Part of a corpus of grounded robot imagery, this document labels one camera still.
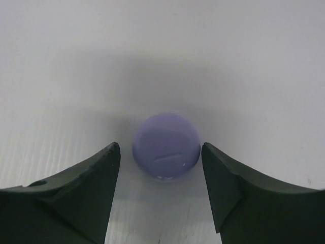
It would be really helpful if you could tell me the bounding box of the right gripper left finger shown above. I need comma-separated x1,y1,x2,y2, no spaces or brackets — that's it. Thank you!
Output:
1,142,120,243

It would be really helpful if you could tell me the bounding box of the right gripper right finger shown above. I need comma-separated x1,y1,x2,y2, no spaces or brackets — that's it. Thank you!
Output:
201,143,324,243

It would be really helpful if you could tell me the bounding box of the purple earbud charging case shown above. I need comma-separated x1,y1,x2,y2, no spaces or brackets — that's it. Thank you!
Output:
132,113,201,181

